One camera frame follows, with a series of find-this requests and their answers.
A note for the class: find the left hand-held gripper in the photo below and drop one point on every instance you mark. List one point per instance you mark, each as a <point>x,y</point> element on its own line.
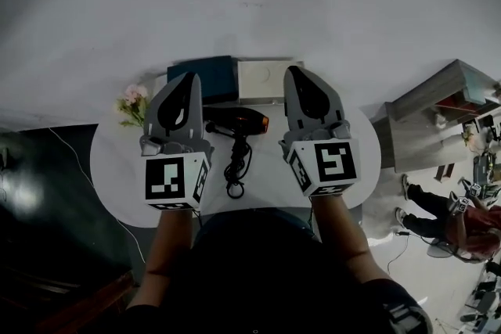
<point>164,180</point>

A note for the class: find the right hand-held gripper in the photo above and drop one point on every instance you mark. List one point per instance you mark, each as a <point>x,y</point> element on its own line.
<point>336,164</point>

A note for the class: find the black orange hair dryer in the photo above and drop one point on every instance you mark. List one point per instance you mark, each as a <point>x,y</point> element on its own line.
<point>242,123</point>

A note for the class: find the white round table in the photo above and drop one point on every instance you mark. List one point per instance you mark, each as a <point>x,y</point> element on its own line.
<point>270,184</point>

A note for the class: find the person's right forearm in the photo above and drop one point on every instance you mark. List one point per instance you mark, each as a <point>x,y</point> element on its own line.
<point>340,238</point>

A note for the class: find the person's left forearm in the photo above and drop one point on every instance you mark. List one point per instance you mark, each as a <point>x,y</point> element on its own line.
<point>164,246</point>

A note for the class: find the pink artificial flower sprig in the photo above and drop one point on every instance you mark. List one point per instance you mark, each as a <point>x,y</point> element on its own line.
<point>135,94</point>

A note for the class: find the dark teal box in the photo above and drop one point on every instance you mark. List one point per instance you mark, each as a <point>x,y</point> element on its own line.
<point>217,78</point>

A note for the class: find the beige box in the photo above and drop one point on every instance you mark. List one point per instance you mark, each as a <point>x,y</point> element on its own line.
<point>258,82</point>

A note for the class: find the grey wooden low cabinet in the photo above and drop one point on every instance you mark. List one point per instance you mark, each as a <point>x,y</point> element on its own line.
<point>415,141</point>

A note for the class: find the small flower bouquet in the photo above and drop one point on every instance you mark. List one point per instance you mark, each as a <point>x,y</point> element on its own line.
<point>467,135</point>

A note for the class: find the person's black shirt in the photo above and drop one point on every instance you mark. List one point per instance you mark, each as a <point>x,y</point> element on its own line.
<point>258,277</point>

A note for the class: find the dark brown wooden furniture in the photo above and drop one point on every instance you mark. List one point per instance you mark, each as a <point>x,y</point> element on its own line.
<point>98,297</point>

